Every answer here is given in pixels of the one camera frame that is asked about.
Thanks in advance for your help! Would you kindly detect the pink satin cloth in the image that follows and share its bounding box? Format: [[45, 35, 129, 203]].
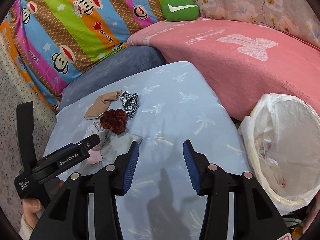
[[86, 121, 104, 165]]

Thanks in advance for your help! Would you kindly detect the grey green cloth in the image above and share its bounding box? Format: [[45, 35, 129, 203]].
[[100, 132, 143, 165]]

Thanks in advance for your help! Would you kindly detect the tan stocking piece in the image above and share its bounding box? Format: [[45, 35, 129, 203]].
[[84, 90, 123, 120]]

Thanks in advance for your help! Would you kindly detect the dark red velvet scrunchie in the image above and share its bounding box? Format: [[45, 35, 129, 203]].
[[100, 108, 127, 135]]

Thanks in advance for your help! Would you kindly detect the black white patterned scrunchie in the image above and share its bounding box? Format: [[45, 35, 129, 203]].
[[119, 91, 139, 119]]

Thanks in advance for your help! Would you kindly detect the white lined trash bin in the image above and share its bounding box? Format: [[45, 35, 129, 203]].
[[239, 94, 319, 215]]

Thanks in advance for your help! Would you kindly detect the person's left hand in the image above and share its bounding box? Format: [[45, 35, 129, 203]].
[[22, 198, 42, 229]]

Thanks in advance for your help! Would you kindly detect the speckled grey blanket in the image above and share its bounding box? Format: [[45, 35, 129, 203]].
[[1, 38, 56, 230]]

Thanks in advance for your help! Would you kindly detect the dark blue pillow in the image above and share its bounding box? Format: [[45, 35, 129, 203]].
[[59, 46, 166, 110]]

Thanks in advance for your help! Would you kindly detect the light blue palm-print pillow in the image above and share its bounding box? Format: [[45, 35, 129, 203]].
[[45, 62, 249, 239]]

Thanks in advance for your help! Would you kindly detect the colourful monkey print quilt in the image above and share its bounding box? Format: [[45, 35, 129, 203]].
[[1, 0, 164, 111]]

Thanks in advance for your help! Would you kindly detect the pink fleece blanket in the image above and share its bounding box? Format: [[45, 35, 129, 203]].
[[127, 19, 319, 121]]

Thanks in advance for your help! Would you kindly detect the green checkmark plush cushion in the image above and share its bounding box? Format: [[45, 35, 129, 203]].
[[161, 0, 200, 22]]

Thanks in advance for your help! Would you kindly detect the grey floral bedsheet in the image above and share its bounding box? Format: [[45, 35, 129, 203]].
[[192, 0, 319, 47]]

